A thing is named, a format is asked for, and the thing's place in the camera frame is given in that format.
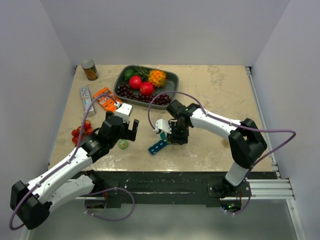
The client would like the green lime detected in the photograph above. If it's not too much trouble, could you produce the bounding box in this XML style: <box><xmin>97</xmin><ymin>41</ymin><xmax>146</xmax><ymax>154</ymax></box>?
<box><xmin>123</xmin><ymin>69</ymin><xmax>135</xmax><ymax>81</ymax></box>

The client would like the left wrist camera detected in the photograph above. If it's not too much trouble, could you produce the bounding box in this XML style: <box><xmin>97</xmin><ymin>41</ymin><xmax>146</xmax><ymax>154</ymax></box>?
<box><xmin>114</xmin><ymin>103</ymin><xmax>133</xmax><ymax>123</ymax></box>

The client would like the red cherry tomato cluster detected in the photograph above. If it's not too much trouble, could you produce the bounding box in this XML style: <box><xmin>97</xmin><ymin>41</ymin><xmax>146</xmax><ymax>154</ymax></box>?
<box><xmin>71</xmin><ymin>119</ymin><xmax>94</xmax><ymax>147</ymax></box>

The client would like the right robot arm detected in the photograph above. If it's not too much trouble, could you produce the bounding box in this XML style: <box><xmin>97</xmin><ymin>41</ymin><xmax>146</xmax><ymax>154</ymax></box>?
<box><xmin>148</xmin><ymin>100</ymin><xmax>267</xmax><ymax>198</ymax></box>

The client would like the tin can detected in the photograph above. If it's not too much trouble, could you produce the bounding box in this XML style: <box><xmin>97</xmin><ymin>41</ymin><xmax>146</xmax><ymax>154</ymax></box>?
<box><xmin>81</xmin><ymin>59</ymin><xmax>99</xmax><ymax>81</ymax></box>

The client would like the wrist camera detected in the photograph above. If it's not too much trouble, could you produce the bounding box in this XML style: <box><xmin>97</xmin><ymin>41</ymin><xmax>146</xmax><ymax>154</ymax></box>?
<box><xmin>114</xmin><ymin>103</ymin><xmax>133</xmax><ymax>123</ymax></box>
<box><xmin>153</xmin><ymin>119</ymin><xmax>172</xmax><ymax>134</ymax></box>

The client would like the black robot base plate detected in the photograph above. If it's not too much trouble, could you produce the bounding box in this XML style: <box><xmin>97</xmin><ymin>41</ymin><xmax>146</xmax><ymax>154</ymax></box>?
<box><xmin>69</xmin><ymin>169</ymin><xmax>280</xmax><ymax>209</ymax></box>

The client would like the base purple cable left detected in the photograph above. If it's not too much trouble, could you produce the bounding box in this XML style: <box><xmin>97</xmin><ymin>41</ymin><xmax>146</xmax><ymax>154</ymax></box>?
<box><xmin>84</xmin><ymin>185</ymin><xmax>136</xmax><ymax>222</ymax></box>

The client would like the orange spiky fruit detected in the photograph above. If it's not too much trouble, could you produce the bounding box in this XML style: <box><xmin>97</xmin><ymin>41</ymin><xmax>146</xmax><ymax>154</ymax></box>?
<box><xmin>148</xmin><ymin>70</ymin><xmax>167</xmax><ymax>88</ymax></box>

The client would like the orange snack box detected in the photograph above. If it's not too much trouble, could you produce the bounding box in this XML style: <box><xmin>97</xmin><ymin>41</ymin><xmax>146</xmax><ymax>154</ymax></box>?
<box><xmin>93</xmin><ymin>87</ymin><xmax>123</xmax><ymax>112</ymax></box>

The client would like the green herb sprig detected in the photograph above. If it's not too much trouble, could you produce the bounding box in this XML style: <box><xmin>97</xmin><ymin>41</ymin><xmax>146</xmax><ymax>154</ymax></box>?
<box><xmin>134</xmin><ymin>65</ymin><xmax>149</xmax><ymax>79</ymax></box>

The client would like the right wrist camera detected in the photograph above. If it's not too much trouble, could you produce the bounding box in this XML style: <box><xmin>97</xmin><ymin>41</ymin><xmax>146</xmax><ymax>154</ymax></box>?
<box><xmin>153</xmin><ymin>119</ymin><xmax>172</xmax><ymax>134</ymax></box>

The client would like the dark red grape bunch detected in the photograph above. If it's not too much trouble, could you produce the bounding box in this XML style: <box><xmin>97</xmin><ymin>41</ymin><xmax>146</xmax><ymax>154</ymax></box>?
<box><xmin>115</xmin><ymin>83</ymin><xmax>172</xmax><ymax>106</ymax></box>

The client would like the silver toothpaste box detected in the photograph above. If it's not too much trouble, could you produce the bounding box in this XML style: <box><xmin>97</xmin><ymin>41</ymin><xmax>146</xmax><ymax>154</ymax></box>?
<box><xmin>79</xmin><ymin>85</ymin><xmax>96</xmax><ymax>117</ymax></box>

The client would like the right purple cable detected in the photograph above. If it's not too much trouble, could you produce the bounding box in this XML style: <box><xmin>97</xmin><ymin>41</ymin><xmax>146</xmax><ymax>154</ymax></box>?
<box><xmin>147</xmin><ymin>90</ymin><xmax>297</xmax><ymax>216</ymax></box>

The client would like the green bottle lid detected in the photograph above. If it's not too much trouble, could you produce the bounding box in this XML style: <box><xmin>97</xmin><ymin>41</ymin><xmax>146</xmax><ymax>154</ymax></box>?
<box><xmin>117</xmin><ymin>139</ymin><xmax>129</xmax><ymax>150</ymax></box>

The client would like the red apple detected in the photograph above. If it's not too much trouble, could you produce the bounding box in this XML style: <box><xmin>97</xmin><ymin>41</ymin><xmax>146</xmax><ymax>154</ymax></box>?
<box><xmin>139</xmin><ymin>82</ymin><xmax>154</xmax><ymax>95</ymax></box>
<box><xmin>129</xmin><ymin>75</ymin><xmax>143</xmax><ymax>90</ymax></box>

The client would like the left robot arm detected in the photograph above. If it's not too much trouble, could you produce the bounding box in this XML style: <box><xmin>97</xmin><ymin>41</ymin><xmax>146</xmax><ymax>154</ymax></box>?
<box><xmin>9</xmin><ymin>107</ymin><xmax>139</xmax><ymax>230</ymax></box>

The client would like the teal weekly pill organizer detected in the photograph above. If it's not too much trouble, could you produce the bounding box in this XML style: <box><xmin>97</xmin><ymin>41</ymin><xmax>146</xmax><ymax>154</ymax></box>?
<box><xmin>148</xmin><ymin>132</ymin><xmax>168</xmax><ymax>155</ymax></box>

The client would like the grey fruit tray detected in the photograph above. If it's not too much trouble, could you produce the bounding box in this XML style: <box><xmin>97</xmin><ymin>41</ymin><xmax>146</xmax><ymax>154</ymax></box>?
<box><xmin>113</xmin><ymin>65</ymin><xmax>179</xmax><ymax>110</ymax></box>

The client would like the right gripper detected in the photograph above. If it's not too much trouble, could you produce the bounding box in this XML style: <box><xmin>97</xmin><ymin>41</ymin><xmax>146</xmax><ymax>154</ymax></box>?
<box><xmin>166</xmin><ymin>121</ymin><xmax>190</xmax><ymax>145</ymax></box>

